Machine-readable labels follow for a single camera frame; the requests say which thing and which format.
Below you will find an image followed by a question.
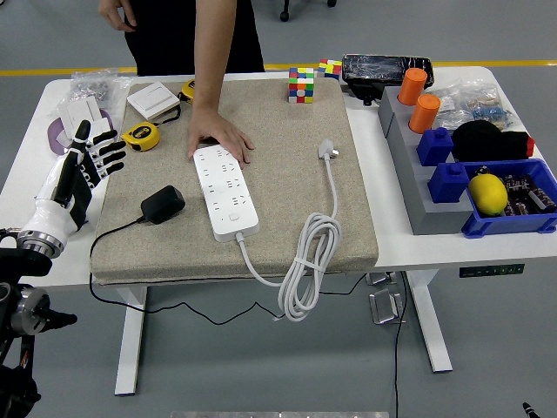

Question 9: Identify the dark capacitors pile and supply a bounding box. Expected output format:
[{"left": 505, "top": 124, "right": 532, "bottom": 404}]
[{"left": 476, "top": 164, "right": 557, "bottom": 218}]

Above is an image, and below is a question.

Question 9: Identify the white power strip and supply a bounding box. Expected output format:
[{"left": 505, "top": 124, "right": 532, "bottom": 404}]
[{"left": 192, "top": 145, "right": 261, "bottom": 243}]

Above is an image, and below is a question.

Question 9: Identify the grey stepped block holder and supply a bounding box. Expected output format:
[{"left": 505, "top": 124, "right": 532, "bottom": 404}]
[{"left": 377, "top": 84, "right": 476, "bottom": 237}]

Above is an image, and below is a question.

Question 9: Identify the black plug adapter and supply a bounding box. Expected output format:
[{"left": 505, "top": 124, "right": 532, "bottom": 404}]
[{"left": 139, "top": 185, "right": 187, "bottom": 226}]

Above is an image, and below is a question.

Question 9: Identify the clear bag of small parts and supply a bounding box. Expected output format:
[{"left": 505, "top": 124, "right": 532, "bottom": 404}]
[{"left": 428, "top": 84, "right": 473, "bottom": 130}]

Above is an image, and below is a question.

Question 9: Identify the person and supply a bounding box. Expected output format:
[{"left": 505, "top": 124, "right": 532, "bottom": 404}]
[{"left": 124, "top": 0, "right": 265, "bottom": 76}]

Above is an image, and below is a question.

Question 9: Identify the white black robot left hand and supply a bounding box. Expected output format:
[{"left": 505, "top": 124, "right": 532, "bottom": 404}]
[{"left": 21, "top": 119, "right": 128, "bottom": 239}]

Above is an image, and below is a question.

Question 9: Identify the grey-brown mat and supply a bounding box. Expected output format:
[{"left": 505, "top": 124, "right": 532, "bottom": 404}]
[{"left": 90, "top": 78, "right": 379, "bottom": 287}]

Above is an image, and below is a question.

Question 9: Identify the person's left hand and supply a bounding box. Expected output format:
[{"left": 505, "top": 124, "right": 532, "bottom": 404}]
[{"left": 186, "top": 106, "right": 256, "bottom": 165}]

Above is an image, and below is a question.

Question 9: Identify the orange cylinder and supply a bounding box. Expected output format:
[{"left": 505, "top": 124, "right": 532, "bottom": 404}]
[
  {"left": 407, "top": 93, "right": 442, "bottom": 135},
  {"left": 398, "top": 67, "right": 429, "bottom": 106}
]

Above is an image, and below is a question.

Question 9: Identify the large rubik's cube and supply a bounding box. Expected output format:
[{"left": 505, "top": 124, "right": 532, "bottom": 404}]
[{"left": 286, "top": 66, "right": 316, "bottom": 105}]

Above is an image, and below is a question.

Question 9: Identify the white socket panel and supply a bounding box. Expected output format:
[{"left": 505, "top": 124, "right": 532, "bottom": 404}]
[{"left": 86, "top": 116, "right": 116, "bottom": 134}]

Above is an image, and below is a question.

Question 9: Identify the yellow lemon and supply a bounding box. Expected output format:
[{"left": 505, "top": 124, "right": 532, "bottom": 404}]
[{"left": 467, "top": 173, "right": 509, "bottom": 217}]

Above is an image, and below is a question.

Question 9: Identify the person's right hand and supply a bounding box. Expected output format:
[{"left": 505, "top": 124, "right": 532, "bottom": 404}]
[{"left": 97, "top": 0, "right": 138, "bottom": 33}]

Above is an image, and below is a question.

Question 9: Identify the blue plastic bin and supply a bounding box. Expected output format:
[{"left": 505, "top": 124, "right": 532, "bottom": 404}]
[{"left": 460, "top": 158, "right": 557, "bottom": 239}]

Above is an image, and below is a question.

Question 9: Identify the small rubik's cube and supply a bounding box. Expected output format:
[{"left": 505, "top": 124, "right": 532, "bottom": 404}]
[{"left": 316, "top": 58, "right": 344, "bottom": 82}]

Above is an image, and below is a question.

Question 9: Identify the black table control panel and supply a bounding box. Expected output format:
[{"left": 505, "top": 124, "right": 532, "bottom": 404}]
[{"left": 459, "top": 263, "right": 526, "bottom": 279}]

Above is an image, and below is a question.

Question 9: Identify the purple dish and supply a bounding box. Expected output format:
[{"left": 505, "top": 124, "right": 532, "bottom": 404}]
[{"left": 46, "top": 108, "right": 118, "bottom": 156}]

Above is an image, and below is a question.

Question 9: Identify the clear bag of screws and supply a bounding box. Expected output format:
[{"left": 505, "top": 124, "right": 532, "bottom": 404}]
[{"left": 69, "top": 71, "right": 134, "bottom": 108}]

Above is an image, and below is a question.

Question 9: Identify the white switch panel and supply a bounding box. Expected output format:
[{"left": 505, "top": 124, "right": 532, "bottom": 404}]
[{"left": 57, "top": 96, "right": 104, "bottom": 131}]

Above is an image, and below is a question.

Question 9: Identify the blue block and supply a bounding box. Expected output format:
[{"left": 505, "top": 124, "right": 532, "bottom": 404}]
[
  {"left": 426, "top": 161, "right": 473, "bottom": 205},
  {"left": 416, "top": 126, "right": 456, "bottom": 167}
]

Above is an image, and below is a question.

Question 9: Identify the white table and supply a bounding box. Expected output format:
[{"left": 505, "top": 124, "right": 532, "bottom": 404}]
[{"left": 0, "top": 65, "right": 557, "bottom": 396}]

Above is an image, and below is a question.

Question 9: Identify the black office chair base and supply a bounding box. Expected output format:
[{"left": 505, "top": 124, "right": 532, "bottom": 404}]
[{"left": 279, "top": 0, "right": 339, "bottom": 23}]

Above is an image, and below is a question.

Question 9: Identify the large metal clamp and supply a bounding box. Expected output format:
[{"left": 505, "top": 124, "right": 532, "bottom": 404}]
[{"left": 368, "top": 287, "right": 408, "bottom": 326}]

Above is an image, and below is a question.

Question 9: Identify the yellow tape measure with strap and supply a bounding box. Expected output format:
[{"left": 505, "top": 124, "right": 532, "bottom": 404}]
[{"left": 120, "top": 106, "right": 183, "bottom": 152}]

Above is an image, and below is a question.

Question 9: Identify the black pouch with red tip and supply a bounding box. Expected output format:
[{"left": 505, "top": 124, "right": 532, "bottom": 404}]
[{"left": 451, "top": 120, "right": 535, "bottom": 163}]

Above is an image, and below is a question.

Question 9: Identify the black floor cable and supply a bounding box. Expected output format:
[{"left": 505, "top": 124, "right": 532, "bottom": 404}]
[{"left": 393, "top": 272, "right": 410, "bottom": 418}]

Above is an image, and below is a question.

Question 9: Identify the white power strip cord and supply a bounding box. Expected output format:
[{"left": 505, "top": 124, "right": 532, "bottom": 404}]
[{"left": 234, "top": 138, "right": 344, "bottom": 322}]

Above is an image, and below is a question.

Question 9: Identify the black wrapped box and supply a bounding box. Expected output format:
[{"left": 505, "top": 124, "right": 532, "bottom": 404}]
[{"left": 341, "top": 53, "right": 435, "bottom": 107}]

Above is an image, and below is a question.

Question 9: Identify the clear bag of blue resistors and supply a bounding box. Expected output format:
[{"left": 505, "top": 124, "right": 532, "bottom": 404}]
[{"left": 467, "top": 84, "right": 517, "bottom": 131}]

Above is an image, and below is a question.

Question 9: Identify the white double wall switch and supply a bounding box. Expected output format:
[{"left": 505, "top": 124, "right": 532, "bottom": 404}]
[{"left": 126, "top": 81, "right": 181, "bottom": 121}]

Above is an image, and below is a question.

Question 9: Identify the small metal clamp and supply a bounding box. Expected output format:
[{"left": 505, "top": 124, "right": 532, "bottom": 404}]
[{"left": 365, "top": 272, "right": 399, "bottom": 287}]

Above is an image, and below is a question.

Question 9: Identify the black plug cord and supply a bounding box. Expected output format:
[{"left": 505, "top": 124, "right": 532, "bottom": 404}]
[{"left": 88, "top": 215, "right": 371, "bottom": 327}]

